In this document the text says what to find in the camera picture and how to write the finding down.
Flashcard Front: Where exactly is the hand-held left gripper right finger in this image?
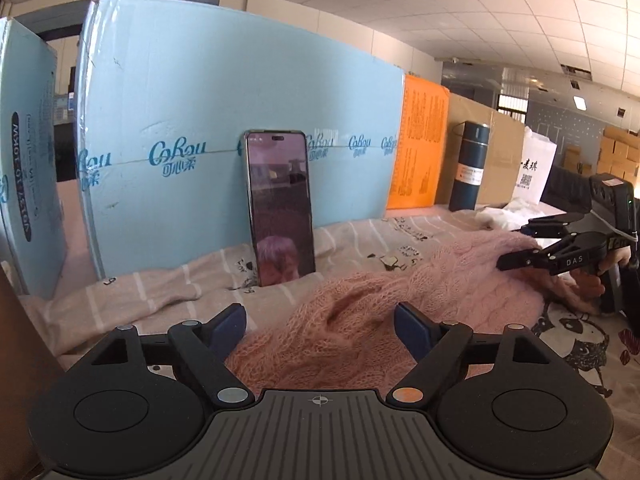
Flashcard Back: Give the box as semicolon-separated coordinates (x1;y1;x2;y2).
390;301;548;406

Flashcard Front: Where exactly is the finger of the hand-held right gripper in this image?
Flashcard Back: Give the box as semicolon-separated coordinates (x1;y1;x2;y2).
520;212;593;238
496;231;613;277

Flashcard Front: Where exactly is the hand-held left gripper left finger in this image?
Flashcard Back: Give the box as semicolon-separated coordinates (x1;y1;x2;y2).
92;302;256;407

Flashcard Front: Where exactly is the pink knitted sweater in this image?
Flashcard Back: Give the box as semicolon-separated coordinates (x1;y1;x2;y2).
225;227;581;396

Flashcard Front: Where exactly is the person's right hand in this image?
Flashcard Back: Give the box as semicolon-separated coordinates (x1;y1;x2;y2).
570;250;631;311

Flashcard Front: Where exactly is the black chair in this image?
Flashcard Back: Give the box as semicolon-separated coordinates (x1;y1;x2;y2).
542;166;596;211

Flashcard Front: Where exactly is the white cloth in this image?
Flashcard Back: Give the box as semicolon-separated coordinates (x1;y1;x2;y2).
475;197;546;233

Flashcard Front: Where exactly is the stack of cardboard boxes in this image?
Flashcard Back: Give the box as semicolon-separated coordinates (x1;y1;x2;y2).
562;125;640;186

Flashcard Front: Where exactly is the white paper bag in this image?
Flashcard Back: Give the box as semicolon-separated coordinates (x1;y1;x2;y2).
512;127;558;206

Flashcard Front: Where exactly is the cartoon printed bedsheet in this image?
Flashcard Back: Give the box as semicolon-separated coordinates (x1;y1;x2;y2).
20;202;640;480

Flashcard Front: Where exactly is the brown cardboard box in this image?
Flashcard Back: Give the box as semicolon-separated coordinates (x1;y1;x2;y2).
437;91;528;207

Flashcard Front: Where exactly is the dark teal thermos bottle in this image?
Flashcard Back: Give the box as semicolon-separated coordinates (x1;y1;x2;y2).
448;121;491;212

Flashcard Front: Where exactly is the smartphone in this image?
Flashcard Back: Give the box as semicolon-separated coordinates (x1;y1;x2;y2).
243;129;317;288

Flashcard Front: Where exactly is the orange cardboard box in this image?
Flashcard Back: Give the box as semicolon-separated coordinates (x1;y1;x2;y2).
385;74;451;211

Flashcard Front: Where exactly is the light blue cardboard box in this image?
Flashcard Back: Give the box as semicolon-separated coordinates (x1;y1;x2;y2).
75;0;407;281
0;17;69;301

